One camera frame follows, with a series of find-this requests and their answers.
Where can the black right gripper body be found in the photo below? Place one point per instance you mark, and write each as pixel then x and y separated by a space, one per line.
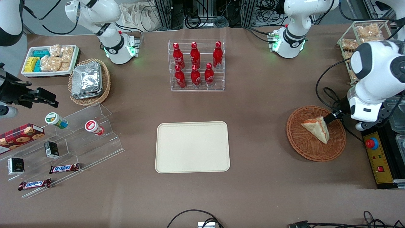
pixel 12 91

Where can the triangle sandwich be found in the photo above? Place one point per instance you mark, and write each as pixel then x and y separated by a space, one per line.
pixel 318 128

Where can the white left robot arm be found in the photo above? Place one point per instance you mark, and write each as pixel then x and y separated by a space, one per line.
pixel 376 79

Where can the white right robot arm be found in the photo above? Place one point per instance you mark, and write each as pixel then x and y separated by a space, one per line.
pixel 112 47

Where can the white rectangular snack tray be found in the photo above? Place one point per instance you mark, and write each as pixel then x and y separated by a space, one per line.
pixel 47 73

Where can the round brown wicker basket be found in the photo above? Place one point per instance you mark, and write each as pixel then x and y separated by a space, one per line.
pixel 303 142

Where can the oval light wicker basket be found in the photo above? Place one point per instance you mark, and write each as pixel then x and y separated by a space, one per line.
pixel 106 85

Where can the beige plastic tray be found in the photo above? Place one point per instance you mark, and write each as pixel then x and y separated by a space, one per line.
pixel 191 147

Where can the green lid cup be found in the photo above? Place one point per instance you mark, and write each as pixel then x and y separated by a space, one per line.
pixel 55 120

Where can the clear plastic container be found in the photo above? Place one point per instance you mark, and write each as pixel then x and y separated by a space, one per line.
pixel 401 145
pixel 398 122

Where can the yellow snack packet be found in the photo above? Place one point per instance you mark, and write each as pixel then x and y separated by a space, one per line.
pixel 31 64

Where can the teal snack packet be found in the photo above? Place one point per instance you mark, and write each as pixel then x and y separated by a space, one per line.
pixel 37 66
pixel 41 53

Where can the clear rice cracker bag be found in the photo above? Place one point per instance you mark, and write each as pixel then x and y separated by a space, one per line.
pixel 50 63
pixel 65 66
pixel 54 50
pixel 67 53

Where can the red tartan cookie box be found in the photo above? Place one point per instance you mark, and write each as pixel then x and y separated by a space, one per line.
pixel 19 137

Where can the silver foil packet stack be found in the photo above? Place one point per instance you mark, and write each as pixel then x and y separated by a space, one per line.
pixel 86 79

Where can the yellow control panel box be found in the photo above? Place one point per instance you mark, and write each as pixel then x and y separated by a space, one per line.
pixel 381 158

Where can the small black box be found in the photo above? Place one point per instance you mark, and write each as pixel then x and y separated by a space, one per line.
pixel 51 149
pixel 15 166

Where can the red lid cup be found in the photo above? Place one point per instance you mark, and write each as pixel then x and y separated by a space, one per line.
pixel 93 127

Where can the clear acrylic stepped display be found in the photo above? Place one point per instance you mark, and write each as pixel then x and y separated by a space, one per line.
pixel 82 148

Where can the bagged fried snack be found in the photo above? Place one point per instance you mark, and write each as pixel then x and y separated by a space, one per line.
pixel 373 39
pixel 349 43
pixel 347 54
pixel 368 30

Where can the brown Snickers bar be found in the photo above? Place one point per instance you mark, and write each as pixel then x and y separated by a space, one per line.
pixel 64 168
pixel 34 184

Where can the beige cloth bag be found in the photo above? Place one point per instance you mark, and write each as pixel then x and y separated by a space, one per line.
pixel 139 15

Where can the red cola bottle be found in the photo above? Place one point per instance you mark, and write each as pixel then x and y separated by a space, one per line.
pixel 195 56
pixel 209 77
pixel 180 79
pixel 178 57
pixel 217 55
pixel 195 78

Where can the clear acrylic bottle rack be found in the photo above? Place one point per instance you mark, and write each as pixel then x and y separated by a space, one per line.
pixel 202 89

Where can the small grey device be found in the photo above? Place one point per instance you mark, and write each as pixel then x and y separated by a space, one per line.
pixel 206 225

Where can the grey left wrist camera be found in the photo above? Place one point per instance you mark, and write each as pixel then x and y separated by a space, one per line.
pixel 361 126

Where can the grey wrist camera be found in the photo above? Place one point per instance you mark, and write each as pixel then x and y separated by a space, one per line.
pixel 8 111
pixel 361 126

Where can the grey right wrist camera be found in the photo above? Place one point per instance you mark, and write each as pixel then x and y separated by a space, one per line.
pixel 8 111

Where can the aluminium frame post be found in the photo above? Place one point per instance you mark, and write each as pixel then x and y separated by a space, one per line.
pixel 163 14
pixel 248 12

